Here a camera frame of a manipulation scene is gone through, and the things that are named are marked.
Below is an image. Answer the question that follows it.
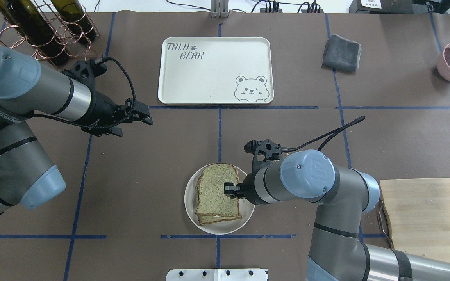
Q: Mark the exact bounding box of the wooden cutting board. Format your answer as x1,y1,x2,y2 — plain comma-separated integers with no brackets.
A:
380,178,450,263

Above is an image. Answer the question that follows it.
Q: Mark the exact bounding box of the grey folded cloth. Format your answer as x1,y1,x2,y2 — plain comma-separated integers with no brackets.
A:
322,34,361,73

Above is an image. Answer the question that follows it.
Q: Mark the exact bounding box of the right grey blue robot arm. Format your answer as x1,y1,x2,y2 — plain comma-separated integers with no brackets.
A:
220,150,450,281

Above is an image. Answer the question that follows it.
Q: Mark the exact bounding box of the green wine bottle far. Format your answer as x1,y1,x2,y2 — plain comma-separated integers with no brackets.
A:
0,0,15,25

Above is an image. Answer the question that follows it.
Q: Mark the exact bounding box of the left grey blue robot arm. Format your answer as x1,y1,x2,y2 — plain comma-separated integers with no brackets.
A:
0,46,152,215

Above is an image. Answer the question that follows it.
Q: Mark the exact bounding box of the copper wire bottle rack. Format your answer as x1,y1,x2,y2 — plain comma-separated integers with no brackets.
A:
0,0,100,66

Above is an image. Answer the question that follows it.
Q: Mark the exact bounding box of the cream bear tray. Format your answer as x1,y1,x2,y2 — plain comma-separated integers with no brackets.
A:
158,37,274,105

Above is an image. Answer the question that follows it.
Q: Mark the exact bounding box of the green wine bottle near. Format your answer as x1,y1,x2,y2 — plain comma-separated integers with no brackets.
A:
6,0,69,66

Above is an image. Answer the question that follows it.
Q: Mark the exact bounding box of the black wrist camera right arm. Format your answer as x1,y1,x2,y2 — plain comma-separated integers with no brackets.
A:
243,139,282,162

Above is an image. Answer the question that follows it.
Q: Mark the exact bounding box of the green wine bottle middle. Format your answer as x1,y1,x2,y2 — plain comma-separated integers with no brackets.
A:
51,0,97,45

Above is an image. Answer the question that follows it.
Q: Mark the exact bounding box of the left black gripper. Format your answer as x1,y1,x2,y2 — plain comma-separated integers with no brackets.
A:
86,91,153,137

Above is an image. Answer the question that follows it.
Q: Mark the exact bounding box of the green wine bottle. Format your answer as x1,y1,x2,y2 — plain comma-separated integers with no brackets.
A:
0,0,15,25
6,0,69,66
51,0,97,45

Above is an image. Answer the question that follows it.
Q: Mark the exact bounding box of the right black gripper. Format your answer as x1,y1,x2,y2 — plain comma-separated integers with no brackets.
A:
224,172,266,206

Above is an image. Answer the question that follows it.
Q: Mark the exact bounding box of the white round plate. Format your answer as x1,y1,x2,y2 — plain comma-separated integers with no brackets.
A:
184,163,255,235

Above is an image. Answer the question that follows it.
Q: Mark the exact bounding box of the bread slice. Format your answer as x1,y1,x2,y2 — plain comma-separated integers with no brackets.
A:
197,172,243,226
195,163,240,217

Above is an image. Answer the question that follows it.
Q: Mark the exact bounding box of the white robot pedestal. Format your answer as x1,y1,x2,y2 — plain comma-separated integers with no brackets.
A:
166,268,269,281

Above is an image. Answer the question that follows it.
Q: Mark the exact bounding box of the aluminium frame post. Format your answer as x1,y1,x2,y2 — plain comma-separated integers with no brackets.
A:
210,0,230,18

